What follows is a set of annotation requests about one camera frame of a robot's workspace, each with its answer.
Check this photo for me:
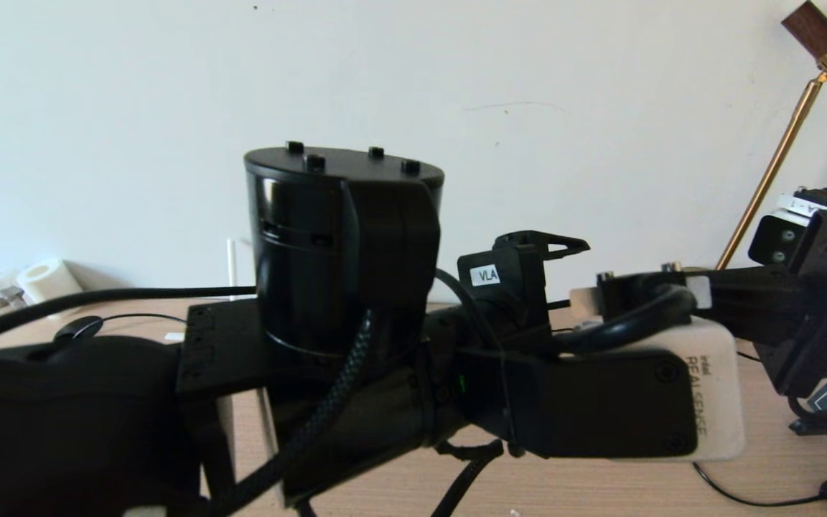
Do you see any white paper roll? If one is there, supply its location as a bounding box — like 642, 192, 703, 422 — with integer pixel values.
15, 257, 84, 317

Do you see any white router with antennas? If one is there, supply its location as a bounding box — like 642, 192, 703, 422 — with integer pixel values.
164, 238, 238, 343

